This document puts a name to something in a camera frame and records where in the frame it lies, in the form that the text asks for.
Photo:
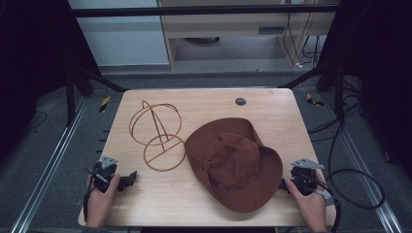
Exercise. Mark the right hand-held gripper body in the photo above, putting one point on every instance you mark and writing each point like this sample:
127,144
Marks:
306,176

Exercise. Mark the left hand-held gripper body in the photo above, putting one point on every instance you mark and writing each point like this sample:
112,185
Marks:
104,173

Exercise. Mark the brown brimmed hat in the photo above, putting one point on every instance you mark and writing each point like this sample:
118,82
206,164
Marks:
233,165

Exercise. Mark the person's right hand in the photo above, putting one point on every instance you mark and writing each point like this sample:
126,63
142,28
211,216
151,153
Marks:
309,207

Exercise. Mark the person's left hand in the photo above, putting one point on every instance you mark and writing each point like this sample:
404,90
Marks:
100,204

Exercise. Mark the yellow black hazard tape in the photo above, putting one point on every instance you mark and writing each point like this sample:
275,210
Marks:
104,104
313,99

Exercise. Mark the wooden desk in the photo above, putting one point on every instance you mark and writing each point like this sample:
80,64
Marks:
200,103

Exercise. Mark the white cabinet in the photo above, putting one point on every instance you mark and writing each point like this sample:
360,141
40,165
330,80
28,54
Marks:
120,35

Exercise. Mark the light wooden cabinet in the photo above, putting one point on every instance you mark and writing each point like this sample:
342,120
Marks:
233,26

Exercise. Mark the silver floor rail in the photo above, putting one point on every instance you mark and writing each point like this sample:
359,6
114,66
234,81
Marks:
48,168
366,174

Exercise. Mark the black metal frame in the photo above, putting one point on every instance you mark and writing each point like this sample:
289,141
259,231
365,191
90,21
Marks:
194,11

